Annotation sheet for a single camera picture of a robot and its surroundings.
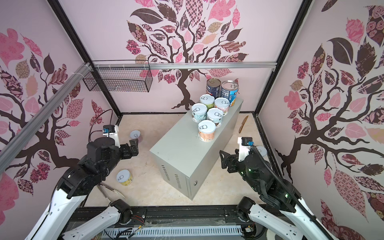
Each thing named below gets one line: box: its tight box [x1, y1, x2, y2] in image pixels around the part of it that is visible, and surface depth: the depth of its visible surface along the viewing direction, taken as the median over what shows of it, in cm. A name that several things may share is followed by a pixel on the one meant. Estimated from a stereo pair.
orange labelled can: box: [198, 120, 217, 143], surface depth 61 cm
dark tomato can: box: [206, 78, 221, 100], surface depth 74 cm
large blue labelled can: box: [220, 80, 239, 107], surface depth 72 cm
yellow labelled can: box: [116, 169, 134, 186], surface depth 83 cm
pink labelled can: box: [214, 97, 230, 117], surface depth 71 cm
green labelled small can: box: [200, 94, 215, 112], surface depth 73 cm
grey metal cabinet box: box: [149, 100, 244, 200], surface depth 62 cm
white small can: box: [206, 107, 224, 128], surface depth 66 cm
